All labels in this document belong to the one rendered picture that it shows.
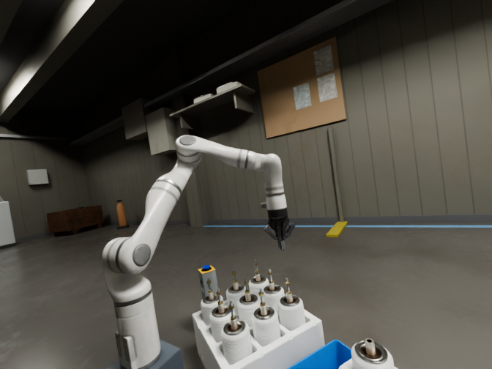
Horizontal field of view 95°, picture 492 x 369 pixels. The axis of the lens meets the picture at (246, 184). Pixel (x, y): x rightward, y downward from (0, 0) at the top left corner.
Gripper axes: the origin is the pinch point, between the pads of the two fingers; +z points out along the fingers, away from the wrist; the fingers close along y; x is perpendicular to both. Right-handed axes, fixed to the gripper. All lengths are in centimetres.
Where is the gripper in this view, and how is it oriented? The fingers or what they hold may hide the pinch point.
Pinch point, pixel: (282, 244)
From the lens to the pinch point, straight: 89.9
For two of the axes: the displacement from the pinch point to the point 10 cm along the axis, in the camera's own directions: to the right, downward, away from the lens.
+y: 9.6, -1.4, 2.2
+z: 1.4, 9.9, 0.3
